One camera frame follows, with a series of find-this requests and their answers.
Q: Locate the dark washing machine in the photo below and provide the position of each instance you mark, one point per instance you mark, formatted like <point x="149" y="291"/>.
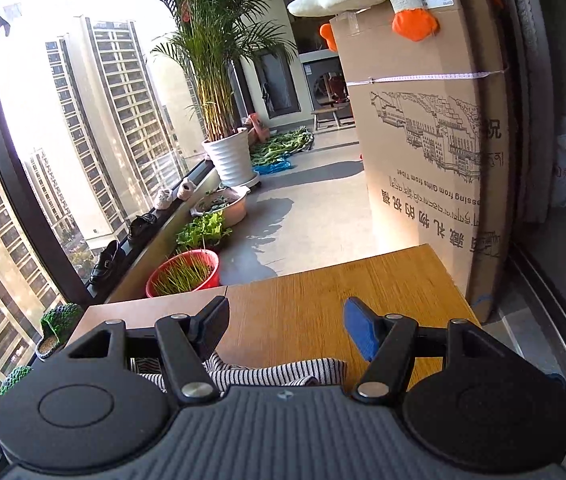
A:
<point x="320" y="80"/>

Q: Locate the grey striped garment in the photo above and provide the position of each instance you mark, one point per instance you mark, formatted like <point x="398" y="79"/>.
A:
<point x="263" y="377"/>

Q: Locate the dark glass door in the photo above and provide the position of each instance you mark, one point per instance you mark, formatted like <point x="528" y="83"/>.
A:
<point x="278" y="82"/>

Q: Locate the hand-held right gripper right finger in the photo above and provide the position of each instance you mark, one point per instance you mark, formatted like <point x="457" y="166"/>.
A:
<point x="363" y="325"/>

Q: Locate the green knitted slipper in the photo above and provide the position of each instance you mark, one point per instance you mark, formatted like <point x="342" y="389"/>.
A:
<point x="15" y="380"/>
<point x="60" y="322"/>

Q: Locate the pink basin with plants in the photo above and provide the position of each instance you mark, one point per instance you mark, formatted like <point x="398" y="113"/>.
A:
<point x="230" y="212"/>

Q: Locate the pink bag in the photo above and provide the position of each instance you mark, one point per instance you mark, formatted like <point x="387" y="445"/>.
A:
<point x="258" y="127"/>

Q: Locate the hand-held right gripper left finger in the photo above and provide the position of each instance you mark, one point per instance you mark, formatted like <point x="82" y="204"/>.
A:
<point x="213" y="322"/>

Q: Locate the pile of green vegetables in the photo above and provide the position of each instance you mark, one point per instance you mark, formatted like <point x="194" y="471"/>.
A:
<point x="283" y="145"/>

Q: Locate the red basin with grass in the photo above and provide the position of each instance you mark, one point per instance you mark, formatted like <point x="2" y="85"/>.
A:
<point x="185" y="275"/>

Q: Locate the black window frame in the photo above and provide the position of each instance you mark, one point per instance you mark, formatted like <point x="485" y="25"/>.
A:
<point x="28" y="200"/>

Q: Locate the black leather shoe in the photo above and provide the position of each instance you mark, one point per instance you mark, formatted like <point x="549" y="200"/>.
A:
<point x="105" y="262"/>
<point x="142" y="226"/>

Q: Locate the tall palm plant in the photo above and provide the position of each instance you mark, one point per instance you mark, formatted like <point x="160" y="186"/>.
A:
<point x="213" y="60"/>

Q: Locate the blue plastic bag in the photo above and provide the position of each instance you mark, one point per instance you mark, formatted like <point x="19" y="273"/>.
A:
<point x="273" y="167"/>

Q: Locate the white ribbed plant pot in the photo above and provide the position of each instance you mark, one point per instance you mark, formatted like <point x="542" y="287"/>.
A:
<point x="228" y="160"/>

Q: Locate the green lettuce plants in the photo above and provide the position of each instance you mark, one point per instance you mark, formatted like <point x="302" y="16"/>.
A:
<point x="203" y="232"/>

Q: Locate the large printed cardboard box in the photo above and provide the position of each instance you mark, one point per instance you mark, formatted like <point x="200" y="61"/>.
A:
<point x="428" y="185"/>

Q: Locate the small wooden stool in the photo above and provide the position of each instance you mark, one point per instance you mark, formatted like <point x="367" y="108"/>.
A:
<point x="330" y="112"/>

